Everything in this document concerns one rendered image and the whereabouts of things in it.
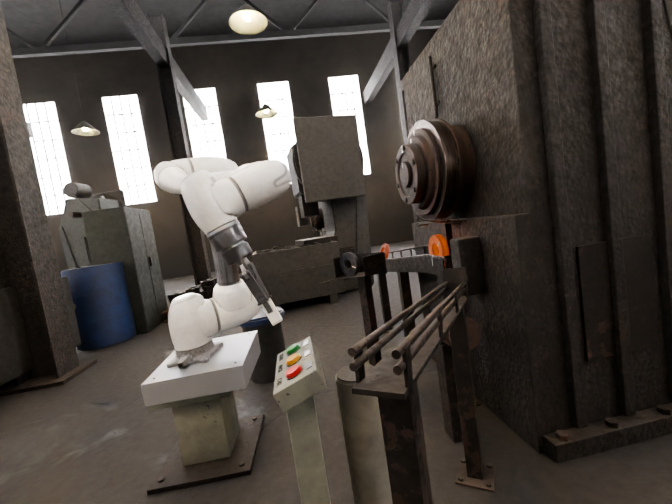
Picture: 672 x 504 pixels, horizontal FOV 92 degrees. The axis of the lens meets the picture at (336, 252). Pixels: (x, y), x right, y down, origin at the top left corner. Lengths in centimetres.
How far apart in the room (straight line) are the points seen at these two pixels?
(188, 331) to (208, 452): 52
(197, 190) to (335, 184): 338
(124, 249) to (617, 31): 437
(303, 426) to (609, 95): 142
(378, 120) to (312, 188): 869
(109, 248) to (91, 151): 899
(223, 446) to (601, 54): 203
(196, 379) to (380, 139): 1150
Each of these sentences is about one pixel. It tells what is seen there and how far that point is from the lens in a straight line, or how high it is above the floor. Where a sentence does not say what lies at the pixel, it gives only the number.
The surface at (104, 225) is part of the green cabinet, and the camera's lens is 456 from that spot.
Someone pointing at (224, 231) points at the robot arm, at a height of 95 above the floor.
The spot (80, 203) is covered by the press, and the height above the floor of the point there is 221.
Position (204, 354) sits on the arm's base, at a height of 47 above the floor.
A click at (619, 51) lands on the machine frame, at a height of 138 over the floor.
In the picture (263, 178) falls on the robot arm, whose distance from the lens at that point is 90.
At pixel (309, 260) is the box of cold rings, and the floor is 57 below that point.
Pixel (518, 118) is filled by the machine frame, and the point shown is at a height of 119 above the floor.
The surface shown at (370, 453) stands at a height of 32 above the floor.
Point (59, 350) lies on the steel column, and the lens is 364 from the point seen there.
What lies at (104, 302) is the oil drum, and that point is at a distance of 432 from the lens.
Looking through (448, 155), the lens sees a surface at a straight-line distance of 146.
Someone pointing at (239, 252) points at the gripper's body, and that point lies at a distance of 87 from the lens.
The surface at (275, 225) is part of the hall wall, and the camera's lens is 1151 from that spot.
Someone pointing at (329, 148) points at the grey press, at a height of 189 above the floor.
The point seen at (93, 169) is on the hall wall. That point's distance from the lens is 1323.
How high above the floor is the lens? 92
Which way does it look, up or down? 5 degrees down
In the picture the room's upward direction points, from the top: 8 degrees counter-clockwise
